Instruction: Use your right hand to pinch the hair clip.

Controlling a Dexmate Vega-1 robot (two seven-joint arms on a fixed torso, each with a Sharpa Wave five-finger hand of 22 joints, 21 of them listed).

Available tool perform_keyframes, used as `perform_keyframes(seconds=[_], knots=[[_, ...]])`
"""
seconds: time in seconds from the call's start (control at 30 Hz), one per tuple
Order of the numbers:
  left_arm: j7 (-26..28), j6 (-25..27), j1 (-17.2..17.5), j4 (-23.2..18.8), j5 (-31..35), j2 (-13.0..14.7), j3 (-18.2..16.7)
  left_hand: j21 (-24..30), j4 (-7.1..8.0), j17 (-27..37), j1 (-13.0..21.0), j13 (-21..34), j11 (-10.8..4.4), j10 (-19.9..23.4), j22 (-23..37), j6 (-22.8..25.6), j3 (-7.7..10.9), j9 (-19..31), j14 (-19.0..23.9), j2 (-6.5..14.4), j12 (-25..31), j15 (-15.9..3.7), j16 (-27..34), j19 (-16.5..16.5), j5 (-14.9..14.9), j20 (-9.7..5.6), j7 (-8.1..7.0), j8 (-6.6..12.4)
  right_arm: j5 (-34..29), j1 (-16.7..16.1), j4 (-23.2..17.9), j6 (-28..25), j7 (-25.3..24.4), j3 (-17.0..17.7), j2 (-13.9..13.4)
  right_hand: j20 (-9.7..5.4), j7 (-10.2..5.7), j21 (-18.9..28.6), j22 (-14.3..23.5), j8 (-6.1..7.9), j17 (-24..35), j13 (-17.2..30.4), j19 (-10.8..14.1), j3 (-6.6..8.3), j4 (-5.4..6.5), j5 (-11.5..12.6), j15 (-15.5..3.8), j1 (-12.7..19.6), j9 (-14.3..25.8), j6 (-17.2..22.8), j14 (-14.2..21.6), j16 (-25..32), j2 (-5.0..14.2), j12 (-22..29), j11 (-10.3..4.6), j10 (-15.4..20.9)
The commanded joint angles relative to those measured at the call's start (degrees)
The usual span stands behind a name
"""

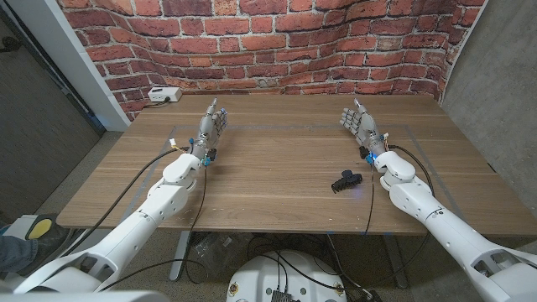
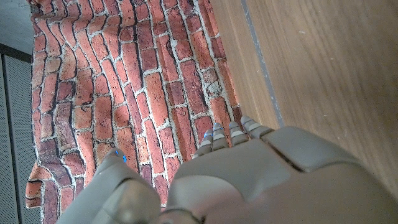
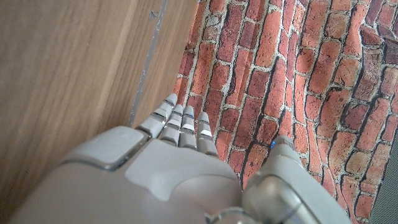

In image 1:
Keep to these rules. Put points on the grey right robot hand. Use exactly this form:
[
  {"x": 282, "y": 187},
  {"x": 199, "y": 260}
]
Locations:
[{"x": 366, "y": 126}]

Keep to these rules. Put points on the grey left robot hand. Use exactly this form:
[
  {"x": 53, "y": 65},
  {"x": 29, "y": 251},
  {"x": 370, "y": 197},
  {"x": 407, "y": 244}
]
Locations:
[{"x": 208, "y": 130}]

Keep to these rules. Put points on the black claw hair clip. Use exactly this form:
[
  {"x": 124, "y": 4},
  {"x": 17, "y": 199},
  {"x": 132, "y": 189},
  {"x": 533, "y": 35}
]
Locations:
[{"x": 347, "y": 180}]

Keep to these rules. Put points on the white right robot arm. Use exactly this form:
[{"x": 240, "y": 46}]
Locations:
[{"x": 444, "y": 226}]

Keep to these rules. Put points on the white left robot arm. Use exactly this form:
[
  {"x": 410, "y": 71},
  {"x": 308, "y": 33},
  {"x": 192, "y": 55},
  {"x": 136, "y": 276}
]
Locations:
[{"x": 138, "y": 226}]

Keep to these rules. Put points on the white power strip box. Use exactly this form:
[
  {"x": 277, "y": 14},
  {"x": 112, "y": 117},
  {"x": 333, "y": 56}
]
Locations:
[{"x": 164, "y": 94}]

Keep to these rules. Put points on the red brick printed backdrop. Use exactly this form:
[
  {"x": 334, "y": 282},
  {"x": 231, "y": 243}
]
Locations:
[{"x": 260, "y": 46}]

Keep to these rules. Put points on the clear plastic bag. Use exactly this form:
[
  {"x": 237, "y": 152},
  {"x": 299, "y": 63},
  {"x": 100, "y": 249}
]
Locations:
[{"x": 218, "y": 251}]

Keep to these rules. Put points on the grey metal table leg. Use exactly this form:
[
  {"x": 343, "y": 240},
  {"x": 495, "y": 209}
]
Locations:
[
  {"x": 179, "y": 256},
  {"x": 395, "y": 260}
]

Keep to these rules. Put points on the white robot torso base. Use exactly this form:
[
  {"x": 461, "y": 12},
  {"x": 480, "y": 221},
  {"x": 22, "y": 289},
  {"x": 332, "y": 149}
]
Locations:
[{"x": 260, "y": 277}]

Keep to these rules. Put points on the black base port module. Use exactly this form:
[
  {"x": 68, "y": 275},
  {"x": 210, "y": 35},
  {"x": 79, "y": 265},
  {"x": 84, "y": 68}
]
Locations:
[{"x": 282, "y": 297}]

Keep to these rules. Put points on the yellow black foot pedal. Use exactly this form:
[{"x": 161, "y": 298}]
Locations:
[{"x": 40, "y": 228}]

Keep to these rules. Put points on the white robot torso rim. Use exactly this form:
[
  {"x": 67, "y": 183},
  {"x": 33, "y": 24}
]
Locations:
[{"x": 84, "y": 297}]

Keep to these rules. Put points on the person in blue jeans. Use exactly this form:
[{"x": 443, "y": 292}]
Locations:
[{"x": 19, "y": 253}]

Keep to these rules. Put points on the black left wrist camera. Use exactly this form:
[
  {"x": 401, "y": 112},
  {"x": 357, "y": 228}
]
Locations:
[{"x": 212, "y": 155}]

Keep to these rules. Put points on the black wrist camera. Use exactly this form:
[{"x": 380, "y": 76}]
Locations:
[
  {"x": 363, "y": 152},
  {"x": 212, "y": 155}
]

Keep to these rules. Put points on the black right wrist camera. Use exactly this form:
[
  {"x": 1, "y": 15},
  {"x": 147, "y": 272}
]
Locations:
[{"x": 363, "y": 152}]

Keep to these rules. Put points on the white wall column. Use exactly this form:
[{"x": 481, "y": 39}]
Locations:
[{"x": 63, "y": 50}]

